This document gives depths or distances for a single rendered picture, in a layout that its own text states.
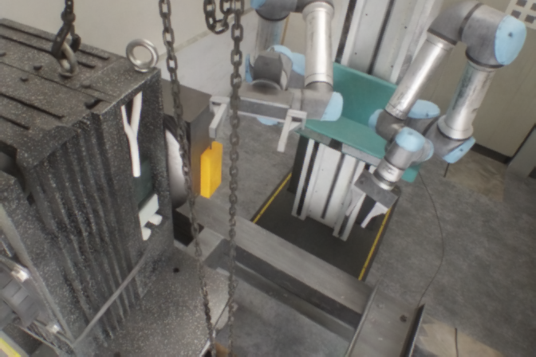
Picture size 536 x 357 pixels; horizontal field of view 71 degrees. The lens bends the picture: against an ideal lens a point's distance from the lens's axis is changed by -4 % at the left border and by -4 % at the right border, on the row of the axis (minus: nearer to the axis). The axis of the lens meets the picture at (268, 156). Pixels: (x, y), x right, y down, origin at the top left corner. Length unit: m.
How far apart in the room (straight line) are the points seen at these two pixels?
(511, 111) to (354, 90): 2.14
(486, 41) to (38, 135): 1.06
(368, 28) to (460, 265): 1.82
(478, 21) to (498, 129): 2.52
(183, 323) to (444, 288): 1.86
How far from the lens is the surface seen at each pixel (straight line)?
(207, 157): 1.07
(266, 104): 0.82
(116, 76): 0.90
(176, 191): 1.19
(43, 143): 0.71
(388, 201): 1.23
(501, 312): 2.86
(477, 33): 1.21
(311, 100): 1.00
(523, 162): 3.84
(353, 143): 1.58
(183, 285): 1.34
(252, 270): 1.93
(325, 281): 1.69
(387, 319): 1.68
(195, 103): 1.01
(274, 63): 0.84
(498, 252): 3.16
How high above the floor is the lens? 2.07
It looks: 42 degrees down
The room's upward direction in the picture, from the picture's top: 9 degrees clockwise
